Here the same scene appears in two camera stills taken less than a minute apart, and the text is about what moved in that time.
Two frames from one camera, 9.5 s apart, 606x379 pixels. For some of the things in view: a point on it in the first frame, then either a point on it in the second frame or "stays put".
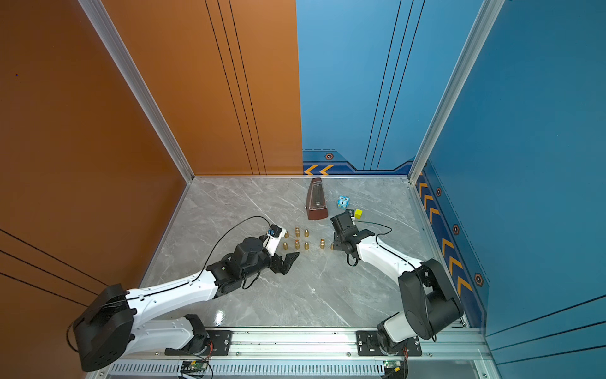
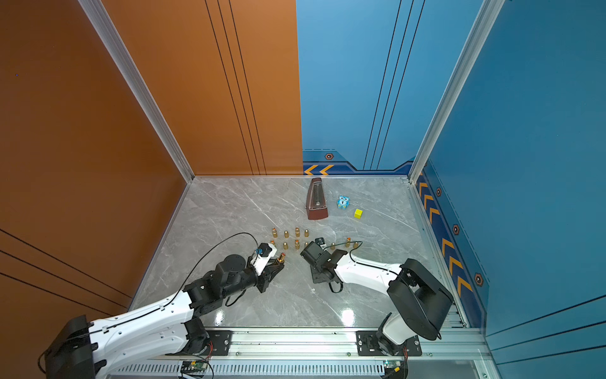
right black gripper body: (338, 242) → (316, 273)
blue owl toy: (343, 202) stays put
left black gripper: (286, 264) → (267, 275)
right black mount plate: (367, 344) stays put
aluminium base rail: (302, 354) stays put
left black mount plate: (221, 340) stays put
